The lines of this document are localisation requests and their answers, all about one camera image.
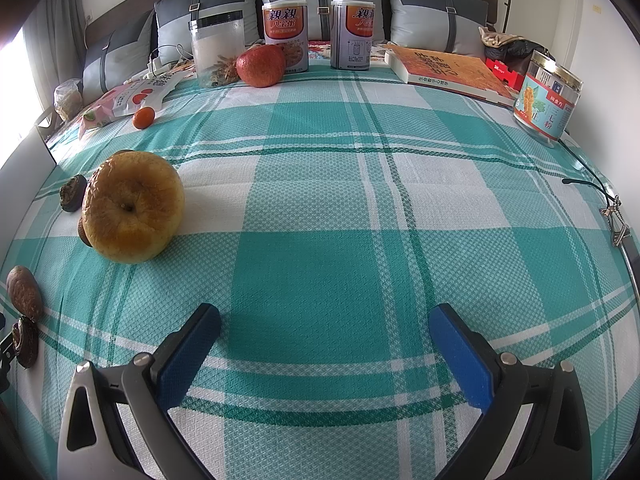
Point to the white curtain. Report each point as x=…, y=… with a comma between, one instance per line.
x=55, y=35

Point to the red box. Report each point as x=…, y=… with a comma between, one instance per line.
x=505, y=77

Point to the black bag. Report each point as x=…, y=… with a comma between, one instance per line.
x=525, y=50

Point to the pink snack packet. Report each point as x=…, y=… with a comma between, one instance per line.
x=97, y=115

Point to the beige cloth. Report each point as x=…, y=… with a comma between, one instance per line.
x=495, y=37

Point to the brown kiwi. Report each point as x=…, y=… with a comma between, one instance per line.
x=25, y=292

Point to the printed magazine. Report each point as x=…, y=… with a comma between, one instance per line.
x=320, y=52

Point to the grey label can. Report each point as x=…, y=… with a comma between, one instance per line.
x=350, y=40

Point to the small orange tangerine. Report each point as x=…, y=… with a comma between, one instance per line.
x=143, y=117

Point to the tilted labelled tin can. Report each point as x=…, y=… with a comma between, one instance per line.
x=545, y=105

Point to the wrinkled yellow apple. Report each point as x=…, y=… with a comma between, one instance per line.
x=132, y=207

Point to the white bed side board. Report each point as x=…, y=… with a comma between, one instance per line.
x=25, y=160

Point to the large red-orange fruit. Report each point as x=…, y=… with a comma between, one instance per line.
x=260, y=67

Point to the orange label can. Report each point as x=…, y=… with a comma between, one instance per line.
x=285, y=35

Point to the orange cover book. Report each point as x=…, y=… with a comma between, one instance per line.
x=450, y=72

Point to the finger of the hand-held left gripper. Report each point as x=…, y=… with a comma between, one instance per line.
x=4, y=352

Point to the clear plastic bag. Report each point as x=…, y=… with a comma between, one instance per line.
x=67, y=100

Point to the small dark brown fruit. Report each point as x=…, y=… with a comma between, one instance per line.
x=72, y=192
x=83, y=234
x=26, y=347

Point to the clear jar with black lid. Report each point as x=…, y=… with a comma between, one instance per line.
x=215, y=45

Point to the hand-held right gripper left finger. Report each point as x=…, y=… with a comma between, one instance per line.
x=192, y=355

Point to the green plaid bed sheet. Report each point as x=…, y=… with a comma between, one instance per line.
x=320, y=260

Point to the white snack packet red print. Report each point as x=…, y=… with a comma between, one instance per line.
x=137, y=95

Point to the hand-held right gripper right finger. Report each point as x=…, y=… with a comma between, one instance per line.
x=462, y=360

